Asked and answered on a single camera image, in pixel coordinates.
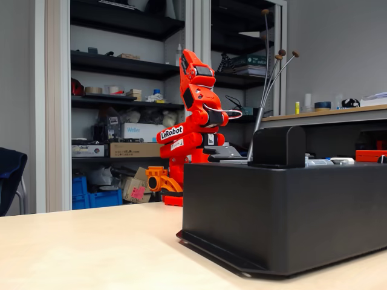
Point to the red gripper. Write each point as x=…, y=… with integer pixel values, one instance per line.
x=191, y=70

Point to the white plastic bottle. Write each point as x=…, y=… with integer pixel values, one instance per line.
x=177, y=60

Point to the small flexible tripod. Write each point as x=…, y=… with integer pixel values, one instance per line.
x=225, y=62

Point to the white crumpled cloth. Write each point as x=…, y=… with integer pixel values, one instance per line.
x=155, y=98

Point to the small flat tan box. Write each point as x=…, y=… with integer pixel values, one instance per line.
x=128, y=56

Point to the white bundle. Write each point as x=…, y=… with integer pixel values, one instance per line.
x=169, y=118

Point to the small cardboard box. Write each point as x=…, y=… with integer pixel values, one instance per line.
x=134, y=94

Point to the stack of books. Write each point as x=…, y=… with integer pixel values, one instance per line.
x=251, y=65

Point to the clear plastic bag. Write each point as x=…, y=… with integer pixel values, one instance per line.
x=133, y=116

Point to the small dark green box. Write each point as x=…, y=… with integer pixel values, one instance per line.
x=247, y=111

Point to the white tape roll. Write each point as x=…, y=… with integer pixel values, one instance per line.
x=113, y=89

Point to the white Weller box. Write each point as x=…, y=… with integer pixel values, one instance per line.
x=142, y=131

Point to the metal coat stand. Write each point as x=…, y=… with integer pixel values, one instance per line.
x=257, y=127

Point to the small dark grey device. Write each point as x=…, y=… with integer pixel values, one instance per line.
x=92, y=50

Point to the brown tape roll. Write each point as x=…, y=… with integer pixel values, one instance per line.
x=93, y=90

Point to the long brown cardboard box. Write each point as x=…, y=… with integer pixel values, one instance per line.
x=136, y=150

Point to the black electronic equipment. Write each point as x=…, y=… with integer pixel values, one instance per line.
x=104, y=127

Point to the red object on shelf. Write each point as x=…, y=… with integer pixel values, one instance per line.
x=77, y=87

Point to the yellow glue stick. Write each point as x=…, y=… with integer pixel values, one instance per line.
x=297, y=107

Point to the black rounded holder block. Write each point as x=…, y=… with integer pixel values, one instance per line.
x=278, y=148

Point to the white cup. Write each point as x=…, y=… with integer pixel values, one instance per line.
x=307, y=102

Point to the flat white labelled box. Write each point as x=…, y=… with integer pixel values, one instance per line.
x=87, y=151

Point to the cardboard box with pink label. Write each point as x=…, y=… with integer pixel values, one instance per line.
x=136, y=188

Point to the grey shelf cabinet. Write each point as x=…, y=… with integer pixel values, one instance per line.
x=54, y=121

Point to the wooden top desk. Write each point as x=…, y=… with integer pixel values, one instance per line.
x=332, y=116

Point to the wide blue plastic crate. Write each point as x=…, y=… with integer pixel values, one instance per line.
x=106, y=198

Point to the black and white toy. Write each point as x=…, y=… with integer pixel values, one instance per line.
x=350, y=103

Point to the narrow blue plastic crate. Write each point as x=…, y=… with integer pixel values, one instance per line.
x=79, y=193

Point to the black task board box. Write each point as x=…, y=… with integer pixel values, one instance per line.
x=272, y=217

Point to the black and silver knob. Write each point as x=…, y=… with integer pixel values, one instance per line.
x=341, y=160

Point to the stack of papers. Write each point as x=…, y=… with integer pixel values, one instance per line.
x=375, y=97

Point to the red display module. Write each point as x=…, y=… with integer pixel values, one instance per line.
x=367, y=155

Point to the dark blue chair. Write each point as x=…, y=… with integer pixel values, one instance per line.
x=10, y=175

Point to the metal chair frame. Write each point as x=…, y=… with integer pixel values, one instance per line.
x=22, y=196

